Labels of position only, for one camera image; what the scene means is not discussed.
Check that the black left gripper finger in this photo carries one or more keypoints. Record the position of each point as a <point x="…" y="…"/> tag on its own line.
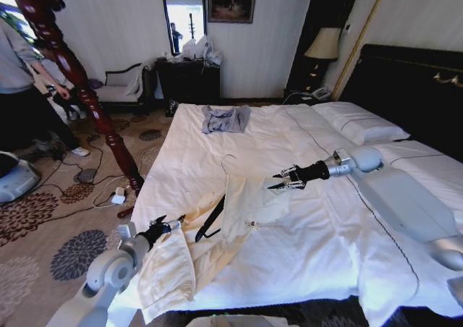
<point x="159" y="221"/>
<point x="176" y="224"/>

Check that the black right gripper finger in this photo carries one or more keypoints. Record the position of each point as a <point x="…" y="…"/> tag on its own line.
<point x="287" y="171"/>
<point x="287" y="186"/>

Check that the cream shirt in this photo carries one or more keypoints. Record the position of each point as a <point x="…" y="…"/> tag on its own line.
<point x="173" y="262"/>

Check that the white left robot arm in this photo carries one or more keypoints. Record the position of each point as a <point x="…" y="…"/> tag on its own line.
<point x="108" y="271"/>

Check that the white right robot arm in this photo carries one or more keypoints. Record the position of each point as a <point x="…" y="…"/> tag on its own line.
<point x="398" y="196"/>

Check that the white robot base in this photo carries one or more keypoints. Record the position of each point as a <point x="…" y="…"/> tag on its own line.
<point x="16" y="182"/>

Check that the white bed duvet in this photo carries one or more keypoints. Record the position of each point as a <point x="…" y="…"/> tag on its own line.
<point x="289" y="142"/>

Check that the black clothes hanger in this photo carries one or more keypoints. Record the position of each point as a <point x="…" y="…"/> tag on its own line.
<point x="211" y="218"/>

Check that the white power adapter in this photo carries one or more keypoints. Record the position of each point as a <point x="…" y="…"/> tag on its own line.
<point x="118" y="196"/>

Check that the white pillow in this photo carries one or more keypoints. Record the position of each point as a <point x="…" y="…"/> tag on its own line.
<point x="361" y="124"/>
<point x="434" y="171"/>

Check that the black nightstand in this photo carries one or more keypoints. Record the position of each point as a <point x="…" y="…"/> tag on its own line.
<point x="300" y="95"/>

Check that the white telephone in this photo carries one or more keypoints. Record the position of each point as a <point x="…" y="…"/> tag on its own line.
<point x="321" y="93"/>

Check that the blue-grey garment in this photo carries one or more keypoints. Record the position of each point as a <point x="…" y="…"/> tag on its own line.
<point x="224" y="121"/>

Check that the black headboard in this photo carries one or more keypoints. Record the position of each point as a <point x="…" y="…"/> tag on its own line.
<point x="398" y="81"/>

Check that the table lamp with cream shade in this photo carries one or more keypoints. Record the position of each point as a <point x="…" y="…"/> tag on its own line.
<point x="323" y="45"/>

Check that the black dresser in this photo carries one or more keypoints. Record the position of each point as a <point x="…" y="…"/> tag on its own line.
<point x="188" y="81"/>

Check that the red-brown wooden coat stand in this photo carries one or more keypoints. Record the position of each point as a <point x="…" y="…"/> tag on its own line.
<point x="90" y="102"/>

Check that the white upholstered dark-framed sofa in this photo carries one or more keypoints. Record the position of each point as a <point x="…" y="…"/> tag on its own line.
<point x="119" y="88"/>

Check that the white plastic bags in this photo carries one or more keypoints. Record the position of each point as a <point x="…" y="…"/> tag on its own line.
<point x="202" y="50"/>

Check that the person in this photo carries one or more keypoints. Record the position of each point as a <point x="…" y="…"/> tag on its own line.
<point x="14" y="70"/>

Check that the wall mirror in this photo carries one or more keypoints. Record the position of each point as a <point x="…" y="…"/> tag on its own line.
<point x="184" y="12"/>

